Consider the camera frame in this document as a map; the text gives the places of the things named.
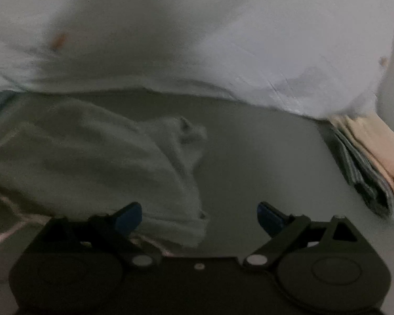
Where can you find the white knit garment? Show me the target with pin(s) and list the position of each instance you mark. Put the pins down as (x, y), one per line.
(76, 159)

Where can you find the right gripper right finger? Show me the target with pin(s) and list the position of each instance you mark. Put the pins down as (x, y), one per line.
(284, 232)

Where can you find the cream folded garment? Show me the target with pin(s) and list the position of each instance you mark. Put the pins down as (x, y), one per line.
(372, 137)

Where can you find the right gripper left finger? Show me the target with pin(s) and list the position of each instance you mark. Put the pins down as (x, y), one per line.
(112, 233)

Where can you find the blue checked folded garment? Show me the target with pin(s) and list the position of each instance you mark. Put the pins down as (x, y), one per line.
(372, 185)

